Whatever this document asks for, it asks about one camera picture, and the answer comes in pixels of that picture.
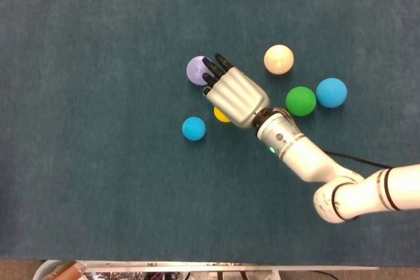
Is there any white round container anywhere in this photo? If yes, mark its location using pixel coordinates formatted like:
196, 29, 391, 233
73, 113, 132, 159
32, 259, 86, 280

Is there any green ball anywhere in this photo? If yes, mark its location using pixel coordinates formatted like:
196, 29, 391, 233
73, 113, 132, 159
285, 86, 317, 117

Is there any yellow ball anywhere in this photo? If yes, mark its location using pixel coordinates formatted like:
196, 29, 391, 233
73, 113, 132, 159
213, 106, 232, 123

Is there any large blue ball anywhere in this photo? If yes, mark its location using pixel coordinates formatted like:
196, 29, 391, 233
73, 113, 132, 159
316, 77, 348, 109

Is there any brown plastic object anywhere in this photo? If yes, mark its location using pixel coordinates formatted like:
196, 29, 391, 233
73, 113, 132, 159
49, 261, 85, 280

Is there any cream white ball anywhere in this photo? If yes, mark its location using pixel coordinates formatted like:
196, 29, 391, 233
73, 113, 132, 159
263, 44, 295, 75

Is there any small blue ball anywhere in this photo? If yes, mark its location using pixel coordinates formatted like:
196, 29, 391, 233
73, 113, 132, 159
182, 116, 207, 142

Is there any blue felt table cover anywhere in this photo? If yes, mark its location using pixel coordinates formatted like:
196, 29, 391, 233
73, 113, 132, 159
0, 0, 420, 267

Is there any silver metal frame rail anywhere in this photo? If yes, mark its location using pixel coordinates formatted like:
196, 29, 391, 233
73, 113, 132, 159
77, 260, 380, 273

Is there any robot base chassis with wires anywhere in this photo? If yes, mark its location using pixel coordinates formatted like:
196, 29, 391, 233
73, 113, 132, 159
81, 269, 339, 280

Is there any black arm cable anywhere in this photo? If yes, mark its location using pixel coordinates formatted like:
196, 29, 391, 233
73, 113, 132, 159
324, 150, 394, 169

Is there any lavender ball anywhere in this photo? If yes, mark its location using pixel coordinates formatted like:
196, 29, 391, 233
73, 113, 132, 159
186, 56, 216, 87

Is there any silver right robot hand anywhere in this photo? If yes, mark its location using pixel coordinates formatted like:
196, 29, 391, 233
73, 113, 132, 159
201, 52, 270, 129

